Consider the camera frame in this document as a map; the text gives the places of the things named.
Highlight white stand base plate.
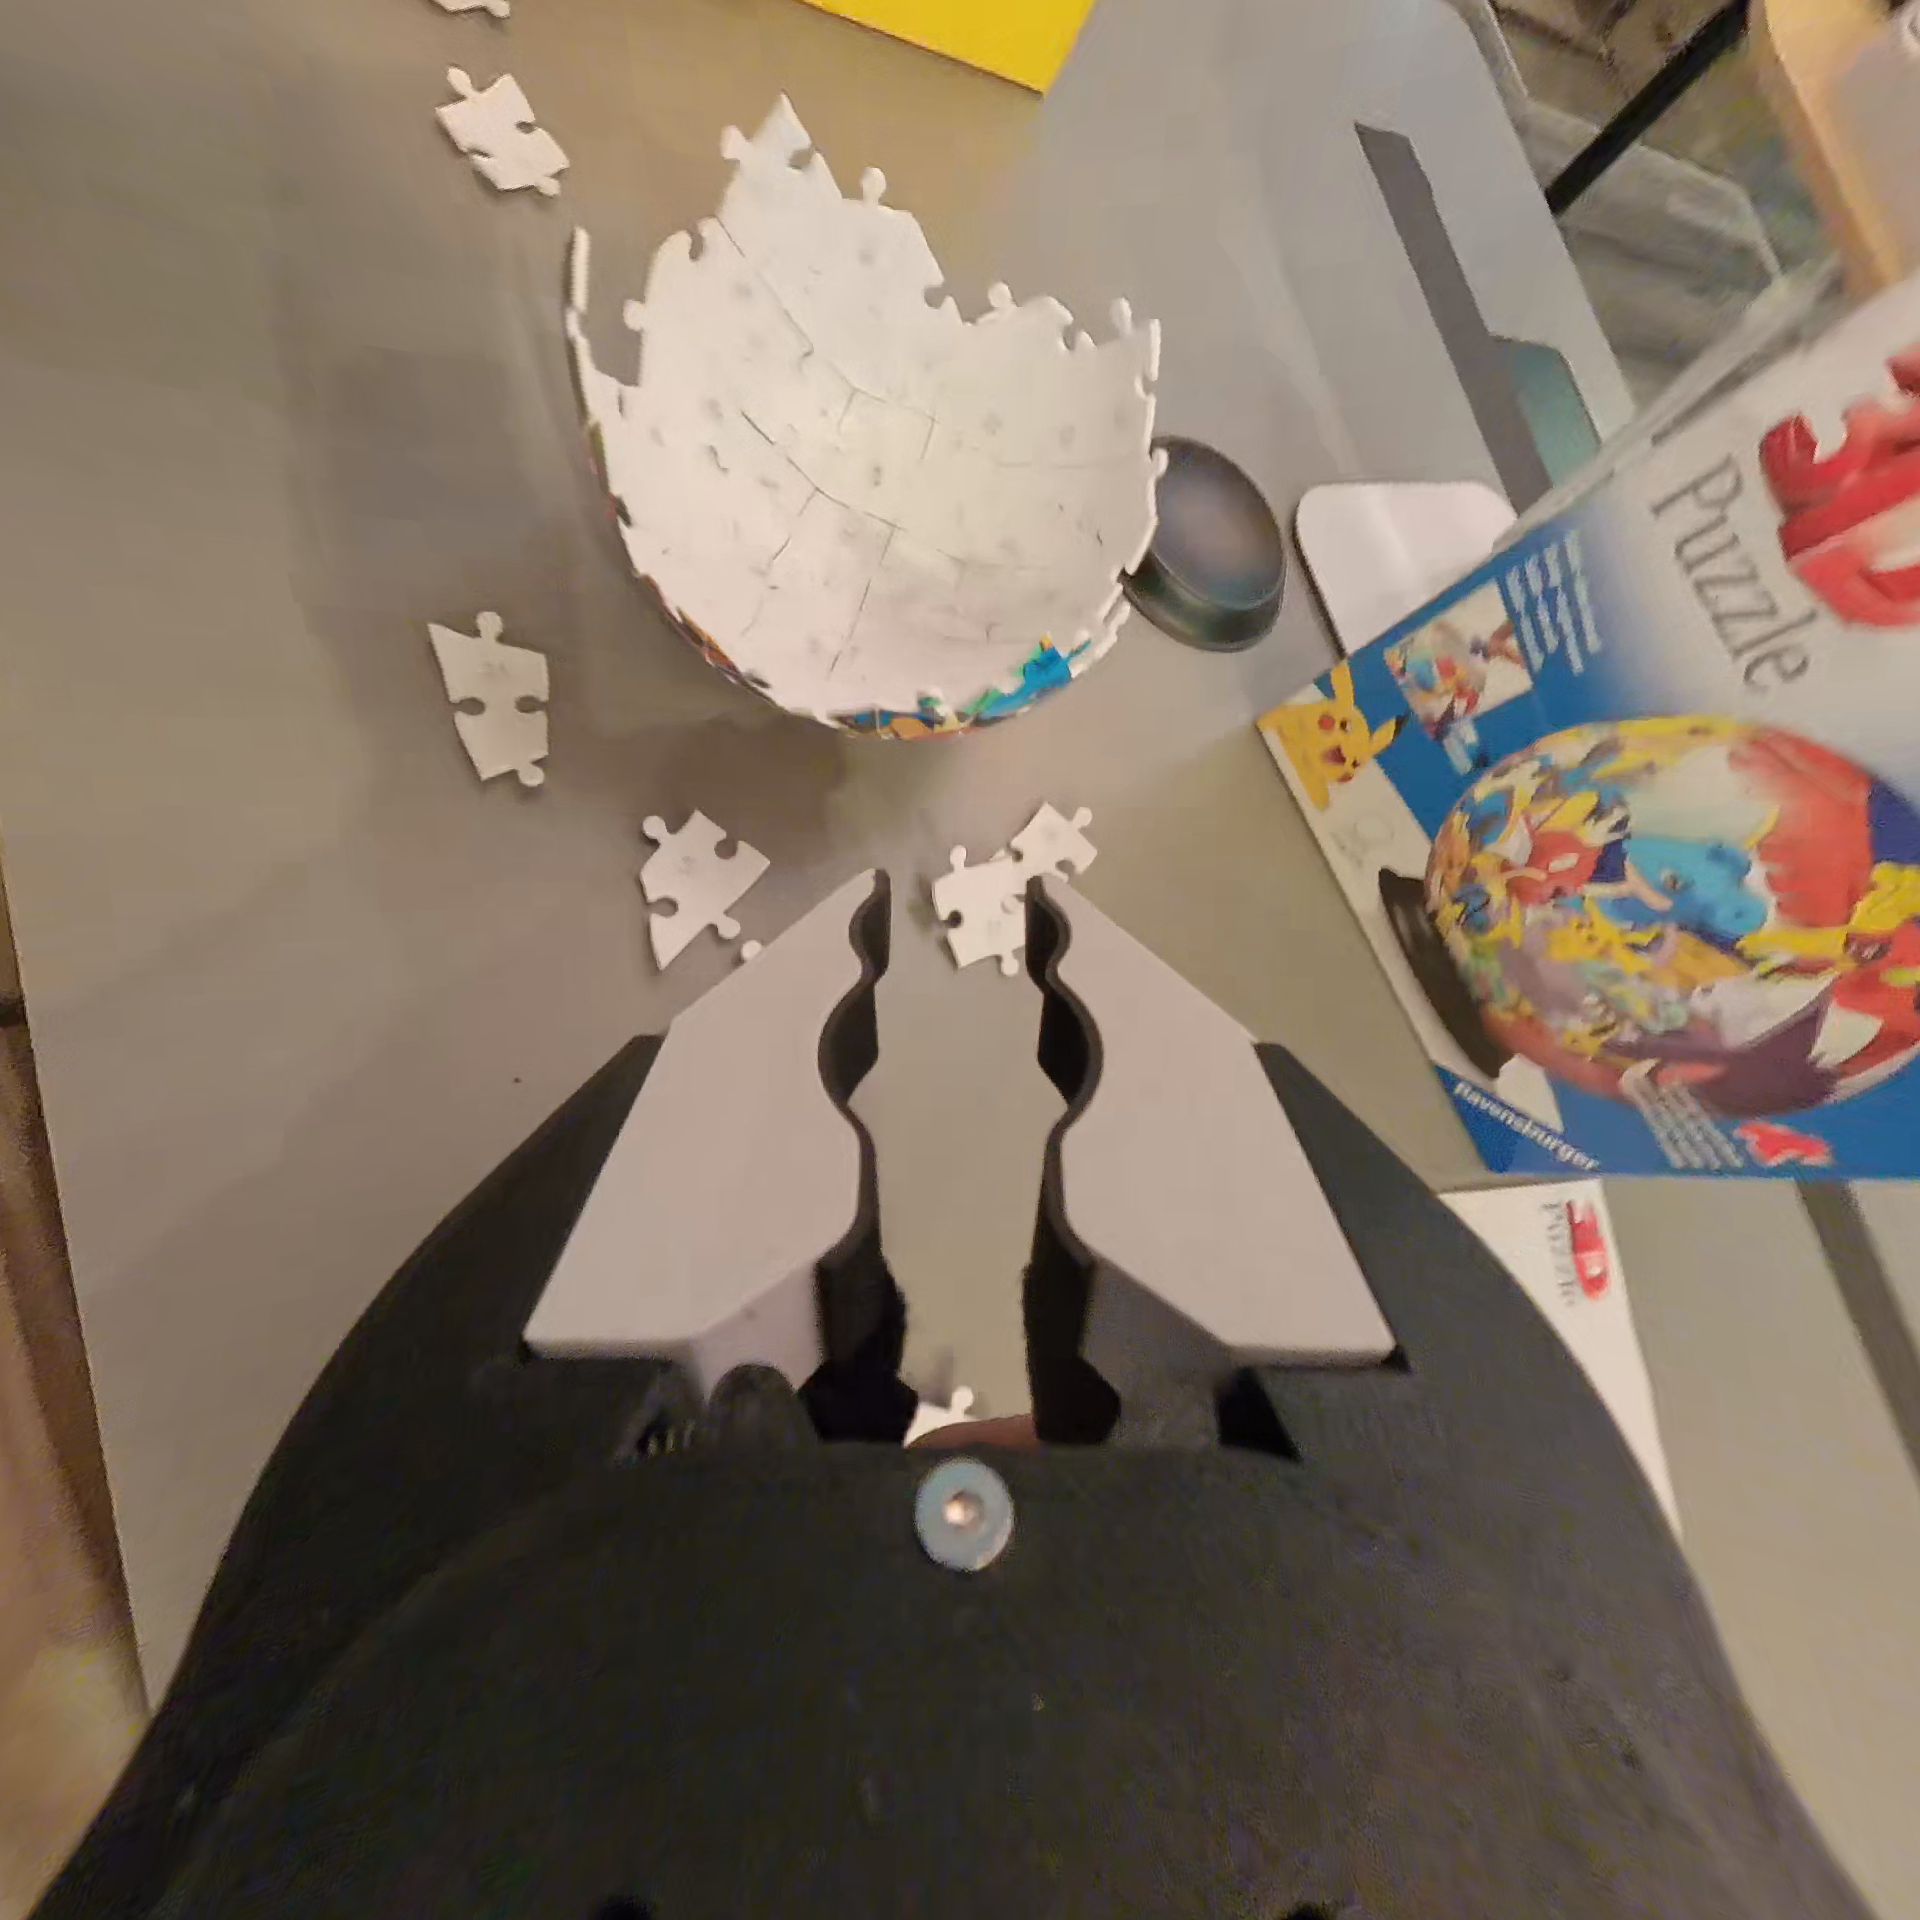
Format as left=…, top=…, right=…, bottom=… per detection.
left=1293, top=479, right=1539, bottom=662

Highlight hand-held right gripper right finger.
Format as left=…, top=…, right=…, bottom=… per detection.
left=1023, top=874, right=1400, bottom=1444

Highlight person's beige trousers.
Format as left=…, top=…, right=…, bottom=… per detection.
left=0, top=871, right=153, bottom=1920

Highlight blue puzzle box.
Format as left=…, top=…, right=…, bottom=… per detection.
left=1257, top=285, right=1920, bottom=1186

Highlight yellow plastic bin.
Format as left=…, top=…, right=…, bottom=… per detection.
left=803, top=0, right=1103, bottom=96

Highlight white instruction sheet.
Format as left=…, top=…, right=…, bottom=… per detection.
left=1440, top=1178, right=1683, bottom=1531

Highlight black round puzzle stand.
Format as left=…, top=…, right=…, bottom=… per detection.
left=1125, top=434, right=1289, bottom=653

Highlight black desk cable cover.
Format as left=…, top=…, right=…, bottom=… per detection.
left=1353, top=119, right=1637, bottom=504

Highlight partly built puzzle ball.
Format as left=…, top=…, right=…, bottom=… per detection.
left=567, top=94, right=1167, bottom=735

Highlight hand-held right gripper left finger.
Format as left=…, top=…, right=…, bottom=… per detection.
left=520, top=867, right=920, bottom=1439

